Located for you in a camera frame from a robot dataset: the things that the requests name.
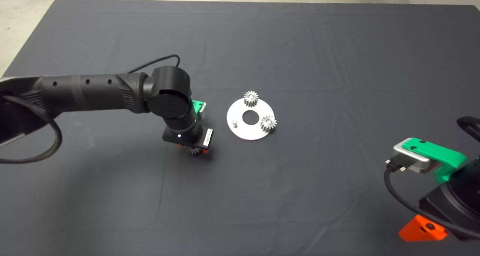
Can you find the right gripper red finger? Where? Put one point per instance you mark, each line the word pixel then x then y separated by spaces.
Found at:
pixel 416 232

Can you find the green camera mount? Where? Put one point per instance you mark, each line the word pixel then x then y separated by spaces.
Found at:
pixel 195 106
pixel 435 152

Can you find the silver right camera box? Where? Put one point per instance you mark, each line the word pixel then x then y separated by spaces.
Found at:
pixel 423 166

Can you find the green left camera mount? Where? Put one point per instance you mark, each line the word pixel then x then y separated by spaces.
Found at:
pixel 195 106

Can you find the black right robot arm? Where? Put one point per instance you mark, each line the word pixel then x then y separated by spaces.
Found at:
pixel 467 120

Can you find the dark grey table cloth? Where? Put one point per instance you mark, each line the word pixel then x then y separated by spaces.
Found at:
pixel 300 192

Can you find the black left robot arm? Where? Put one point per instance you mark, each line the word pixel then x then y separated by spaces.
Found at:
pixel 93 92

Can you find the round metal plate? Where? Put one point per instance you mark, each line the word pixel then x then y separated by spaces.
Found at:
pixel 249 130

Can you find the small steel gear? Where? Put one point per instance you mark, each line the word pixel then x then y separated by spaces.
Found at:
pixel 193 151
pixel 251 98
pixel 268 123

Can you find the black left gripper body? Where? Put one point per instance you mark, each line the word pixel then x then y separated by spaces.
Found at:
pixel 191 137

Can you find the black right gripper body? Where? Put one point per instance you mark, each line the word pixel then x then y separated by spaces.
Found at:
pixel 459 207

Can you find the green right camera mount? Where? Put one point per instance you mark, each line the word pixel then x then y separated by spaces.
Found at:
pixel 435 152

